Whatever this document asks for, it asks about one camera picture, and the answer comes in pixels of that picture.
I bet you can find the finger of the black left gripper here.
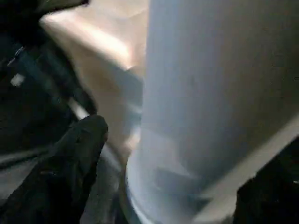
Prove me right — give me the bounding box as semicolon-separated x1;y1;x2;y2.
35;0;91;11

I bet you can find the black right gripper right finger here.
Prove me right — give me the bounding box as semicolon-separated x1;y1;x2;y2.
235;144;299;224

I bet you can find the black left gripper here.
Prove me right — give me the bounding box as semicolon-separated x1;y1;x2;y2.
0;14;99;150

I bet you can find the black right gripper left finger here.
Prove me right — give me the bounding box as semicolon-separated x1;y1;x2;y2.
0;114;110;224

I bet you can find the white plastic table top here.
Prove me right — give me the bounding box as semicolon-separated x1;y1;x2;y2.
39;0;150;224

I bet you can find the white plastic table leg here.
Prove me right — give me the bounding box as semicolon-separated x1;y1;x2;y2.
125;0;299;224

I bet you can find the black mat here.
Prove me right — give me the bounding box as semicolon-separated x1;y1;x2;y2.
0;116;299;224

